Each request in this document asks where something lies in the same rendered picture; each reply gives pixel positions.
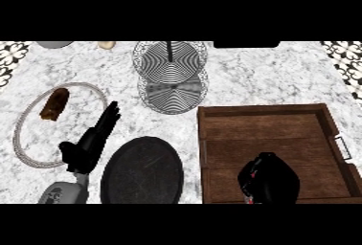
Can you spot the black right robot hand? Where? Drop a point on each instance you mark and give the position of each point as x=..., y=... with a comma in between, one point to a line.
x=274, y=182

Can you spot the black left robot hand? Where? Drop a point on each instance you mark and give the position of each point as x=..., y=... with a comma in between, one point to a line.
x=89, y=145

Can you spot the red can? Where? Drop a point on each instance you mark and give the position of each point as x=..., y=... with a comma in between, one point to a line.
x=249, y=199

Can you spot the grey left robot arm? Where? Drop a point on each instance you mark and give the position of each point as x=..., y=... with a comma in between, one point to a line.
x=66, y=193

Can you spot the brown wooden tray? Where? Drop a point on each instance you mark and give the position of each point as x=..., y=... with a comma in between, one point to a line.
x=264, y=137

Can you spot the black oval plate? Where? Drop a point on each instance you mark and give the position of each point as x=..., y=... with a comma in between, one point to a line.
x=141, y=172

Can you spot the brown pastry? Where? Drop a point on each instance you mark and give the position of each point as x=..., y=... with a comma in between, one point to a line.
x=55, y=104

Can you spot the round silver-rimmed glass plate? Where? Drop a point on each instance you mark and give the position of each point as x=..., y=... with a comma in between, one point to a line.
x=21, y=127

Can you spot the beige small object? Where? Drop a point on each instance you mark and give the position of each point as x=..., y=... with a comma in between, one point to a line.
x=107, y=45

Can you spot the grey round object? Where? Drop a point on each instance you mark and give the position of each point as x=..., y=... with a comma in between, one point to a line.
x=54, y=44

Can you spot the black appliance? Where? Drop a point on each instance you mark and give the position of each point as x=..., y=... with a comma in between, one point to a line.
x=248, y=44

